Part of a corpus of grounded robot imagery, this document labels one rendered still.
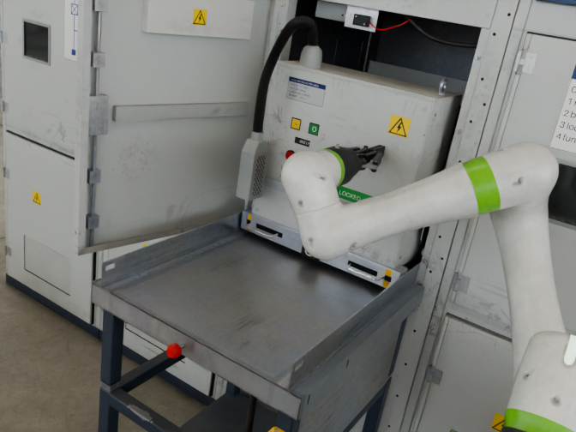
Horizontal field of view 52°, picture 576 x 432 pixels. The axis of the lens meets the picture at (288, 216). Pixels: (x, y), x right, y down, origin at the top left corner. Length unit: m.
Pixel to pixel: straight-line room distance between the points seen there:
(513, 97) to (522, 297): 0.52
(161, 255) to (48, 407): 1.03
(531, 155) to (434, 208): 0.21
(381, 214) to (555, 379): 0.43
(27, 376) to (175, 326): 1.34
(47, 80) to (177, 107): 1.05
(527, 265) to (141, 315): 0.86
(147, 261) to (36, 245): 1.43
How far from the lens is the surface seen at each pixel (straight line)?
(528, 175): 1.24
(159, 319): 1.40
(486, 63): 1.60
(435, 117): 1.55
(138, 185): 1.72
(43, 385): 2.59
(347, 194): 1.64
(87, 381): 2.60
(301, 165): 1.19
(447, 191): 1.22
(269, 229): 1.80
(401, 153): 1.56
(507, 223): 1.37
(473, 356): 1.78
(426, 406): 1.91
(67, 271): 2.83
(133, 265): 1.56
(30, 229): 2.97
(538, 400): 1.07
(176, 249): 1.66
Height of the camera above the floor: 1.59
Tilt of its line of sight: 21 degrees down
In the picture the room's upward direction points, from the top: 9 degrees clockwise
